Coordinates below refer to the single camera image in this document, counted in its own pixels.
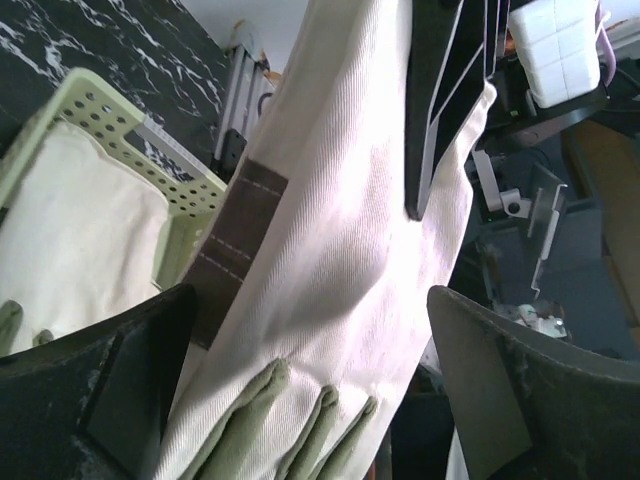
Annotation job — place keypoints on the white glove green fingertips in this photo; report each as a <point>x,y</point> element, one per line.
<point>312,284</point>

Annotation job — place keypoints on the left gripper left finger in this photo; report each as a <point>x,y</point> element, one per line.
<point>94,404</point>

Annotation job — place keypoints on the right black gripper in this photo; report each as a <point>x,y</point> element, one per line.
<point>551,62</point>

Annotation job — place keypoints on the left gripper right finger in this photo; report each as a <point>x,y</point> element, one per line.
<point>527,406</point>

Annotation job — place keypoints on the beige plastic storage basket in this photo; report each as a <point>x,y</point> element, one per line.
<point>86,100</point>

